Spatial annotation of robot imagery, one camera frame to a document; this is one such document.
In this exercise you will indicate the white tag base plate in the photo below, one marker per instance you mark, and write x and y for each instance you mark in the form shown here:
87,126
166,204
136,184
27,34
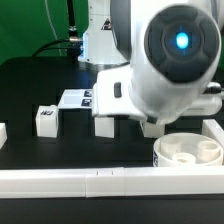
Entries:
76,99

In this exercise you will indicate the white front fence rail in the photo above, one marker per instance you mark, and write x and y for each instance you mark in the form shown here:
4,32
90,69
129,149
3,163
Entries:
101,182

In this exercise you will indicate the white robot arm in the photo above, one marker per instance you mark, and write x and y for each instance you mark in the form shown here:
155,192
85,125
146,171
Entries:
174,53

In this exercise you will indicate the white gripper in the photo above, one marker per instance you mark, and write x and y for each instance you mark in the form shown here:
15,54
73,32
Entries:
120,92

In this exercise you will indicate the white round stool seat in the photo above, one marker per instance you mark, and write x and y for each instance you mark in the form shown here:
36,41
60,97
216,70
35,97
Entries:
186,149

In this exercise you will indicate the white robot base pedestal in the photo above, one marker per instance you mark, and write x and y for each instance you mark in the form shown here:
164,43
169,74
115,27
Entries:
98,43

